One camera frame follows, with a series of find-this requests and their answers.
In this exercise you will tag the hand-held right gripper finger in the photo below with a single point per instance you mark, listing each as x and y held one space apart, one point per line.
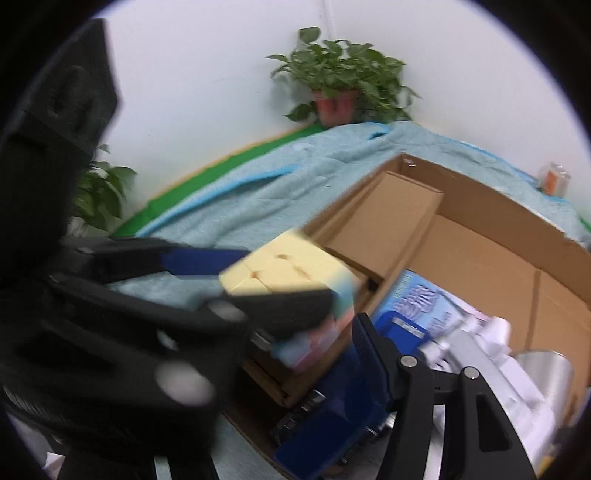
369 360

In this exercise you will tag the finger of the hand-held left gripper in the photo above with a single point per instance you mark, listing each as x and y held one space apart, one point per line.
198 261
286 309

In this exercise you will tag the pastel puzzle cube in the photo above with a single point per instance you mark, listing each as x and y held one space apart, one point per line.
286 263

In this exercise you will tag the blue picture book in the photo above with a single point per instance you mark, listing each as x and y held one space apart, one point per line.
415 295

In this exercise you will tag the blue wheeled robot toy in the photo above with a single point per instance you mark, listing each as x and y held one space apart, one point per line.
323 429

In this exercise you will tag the large brown cardboard box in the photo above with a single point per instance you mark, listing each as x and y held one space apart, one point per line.
485 277

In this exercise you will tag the green mat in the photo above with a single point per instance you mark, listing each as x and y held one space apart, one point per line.
184 184

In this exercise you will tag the teal quilted blanket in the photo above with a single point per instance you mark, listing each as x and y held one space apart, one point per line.
277 184

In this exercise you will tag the leafy green plant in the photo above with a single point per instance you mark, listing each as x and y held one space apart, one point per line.
106 184

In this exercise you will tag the long brown cardboard carton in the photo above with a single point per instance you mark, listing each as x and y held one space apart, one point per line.
388 217

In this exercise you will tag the silver cylindrical tin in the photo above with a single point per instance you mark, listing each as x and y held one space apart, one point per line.
549 378

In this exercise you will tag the potted plant in red pot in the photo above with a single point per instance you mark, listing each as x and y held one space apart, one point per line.
341 64

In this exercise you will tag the small glass jar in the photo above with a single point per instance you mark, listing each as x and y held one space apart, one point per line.
554 180

